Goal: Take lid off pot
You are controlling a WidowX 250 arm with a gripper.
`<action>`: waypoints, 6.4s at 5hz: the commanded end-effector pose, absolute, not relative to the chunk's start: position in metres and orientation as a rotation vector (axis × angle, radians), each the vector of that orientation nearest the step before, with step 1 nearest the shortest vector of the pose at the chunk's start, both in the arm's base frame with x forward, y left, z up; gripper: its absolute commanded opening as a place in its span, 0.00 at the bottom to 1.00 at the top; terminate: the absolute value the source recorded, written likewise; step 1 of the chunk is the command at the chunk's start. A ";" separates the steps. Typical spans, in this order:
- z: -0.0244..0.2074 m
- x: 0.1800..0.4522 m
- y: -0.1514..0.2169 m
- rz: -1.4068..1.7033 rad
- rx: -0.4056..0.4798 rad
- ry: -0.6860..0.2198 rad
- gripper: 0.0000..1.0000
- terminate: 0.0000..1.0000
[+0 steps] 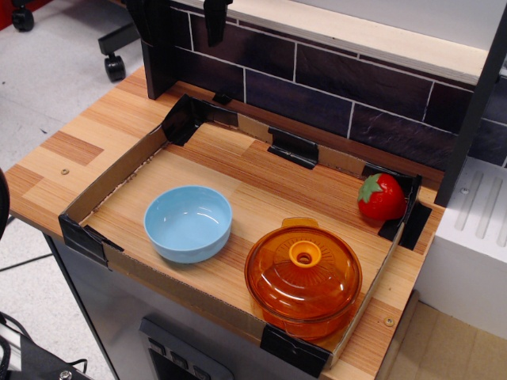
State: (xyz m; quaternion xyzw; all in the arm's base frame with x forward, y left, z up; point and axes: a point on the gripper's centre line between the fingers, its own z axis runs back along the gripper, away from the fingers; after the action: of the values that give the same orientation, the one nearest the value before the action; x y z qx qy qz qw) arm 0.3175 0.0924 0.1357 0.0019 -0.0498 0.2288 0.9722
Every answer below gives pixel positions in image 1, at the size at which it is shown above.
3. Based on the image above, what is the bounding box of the white toy sink unit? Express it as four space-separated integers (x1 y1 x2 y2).
415 158 506 338

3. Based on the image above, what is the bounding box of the cardboard fence with black tape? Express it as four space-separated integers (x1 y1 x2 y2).
54 93 441 379

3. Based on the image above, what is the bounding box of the black cable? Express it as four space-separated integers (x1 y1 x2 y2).
0 310 88 380

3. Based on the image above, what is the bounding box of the black shelf post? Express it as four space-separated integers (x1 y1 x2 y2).
434 8 506 207
139 0 177 101

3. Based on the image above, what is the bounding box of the orange transparent pot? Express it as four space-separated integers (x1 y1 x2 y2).
244 217 363 341

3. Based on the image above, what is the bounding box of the light blue bowl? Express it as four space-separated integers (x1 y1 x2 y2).
143 185 233 264

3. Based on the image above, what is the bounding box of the black office chair base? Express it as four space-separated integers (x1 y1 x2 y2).
98 23 139 82

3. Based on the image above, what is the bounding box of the light wooden shelf board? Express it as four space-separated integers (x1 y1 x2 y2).
170 0 489 86

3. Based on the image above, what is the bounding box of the red toy strawberry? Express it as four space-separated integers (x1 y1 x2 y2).
357 173 407 221

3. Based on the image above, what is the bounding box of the black left shelf post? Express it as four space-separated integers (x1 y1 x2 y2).
139 0 177 101

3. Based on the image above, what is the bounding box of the orange transparent pot lid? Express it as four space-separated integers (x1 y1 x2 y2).
245 226 362 320

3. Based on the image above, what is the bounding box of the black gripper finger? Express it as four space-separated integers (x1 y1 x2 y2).
204 0 233 47
124 0 152 44

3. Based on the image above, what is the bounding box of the black oven control panel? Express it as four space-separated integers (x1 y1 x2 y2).
139 318 234 380

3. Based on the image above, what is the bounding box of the black right shelf post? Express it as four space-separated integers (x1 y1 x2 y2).
434 8 506 207

